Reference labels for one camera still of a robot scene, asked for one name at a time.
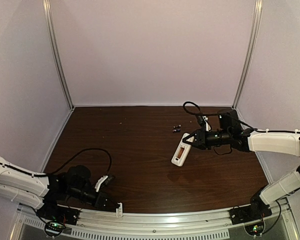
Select white battery cover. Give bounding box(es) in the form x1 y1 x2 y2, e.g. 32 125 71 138
115 202 123 218

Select white remote control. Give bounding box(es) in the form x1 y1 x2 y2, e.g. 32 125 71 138
171 132 192 167

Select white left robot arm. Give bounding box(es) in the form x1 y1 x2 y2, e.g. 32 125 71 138
0 157 123 211

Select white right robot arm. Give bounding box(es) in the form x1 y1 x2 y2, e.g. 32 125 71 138
182 109 300 208

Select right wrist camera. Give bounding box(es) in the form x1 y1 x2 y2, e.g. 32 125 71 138
196 115 212 132

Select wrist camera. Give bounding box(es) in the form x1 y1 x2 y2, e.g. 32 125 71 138
94 174 116 193
196 115 212 132

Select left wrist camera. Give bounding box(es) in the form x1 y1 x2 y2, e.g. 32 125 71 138
94 174 116 193

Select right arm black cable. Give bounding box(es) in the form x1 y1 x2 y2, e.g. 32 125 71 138
183 100 300 135

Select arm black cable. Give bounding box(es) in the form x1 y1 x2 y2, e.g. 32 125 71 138
183 100 300 135
43 148 113 178

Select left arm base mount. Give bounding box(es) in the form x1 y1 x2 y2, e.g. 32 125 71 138
34 204 81 238

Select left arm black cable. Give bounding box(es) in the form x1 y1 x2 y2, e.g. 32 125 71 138
43 148 113 178

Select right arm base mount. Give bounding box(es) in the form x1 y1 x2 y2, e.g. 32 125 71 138
228 191 272 237

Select right aluminium corner post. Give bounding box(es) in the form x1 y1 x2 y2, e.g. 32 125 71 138
232 0 263 109

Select aluminium corner post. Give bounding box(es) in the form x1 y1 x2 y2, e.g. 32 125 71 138
232 0 263 109
42 0 74 110

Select left aluminium corner post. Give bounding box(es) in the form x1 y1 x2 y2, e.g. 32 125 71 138
42 0 74 110

